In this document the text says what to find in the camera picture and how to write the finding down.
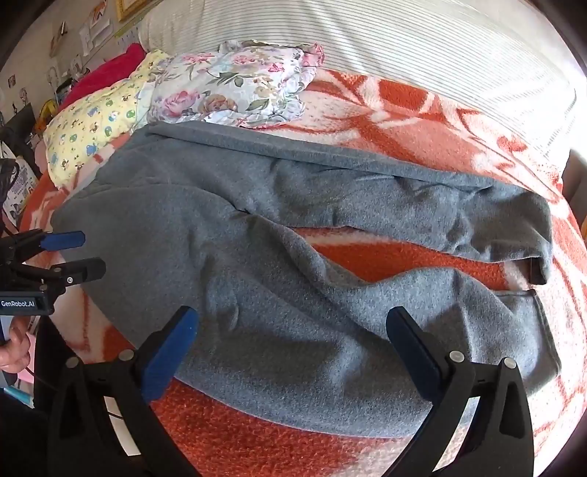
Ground person's left hand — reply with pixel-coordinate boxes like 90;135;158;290
0;317;31;374

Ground white striped headboard cushion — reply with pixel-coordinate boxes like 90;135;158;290
139;1;586;152

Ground red cloth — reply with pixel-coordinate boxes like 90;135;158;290
59;43;146;111

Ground gold framed landscape painting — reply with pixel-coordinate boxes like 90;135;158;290
114;0;160;23

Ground yellow cartoon print pillow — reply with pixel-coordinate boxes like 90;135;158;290
43;50;170;188

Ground grey fleece pants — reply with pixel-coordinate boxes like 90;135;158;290
51;121;560;437

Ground orange white floral blanket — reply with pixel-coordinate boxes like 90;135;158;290
53;70;586;476

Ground floral patterned pillow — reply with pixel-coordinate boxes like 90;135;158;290
143;41;324;128

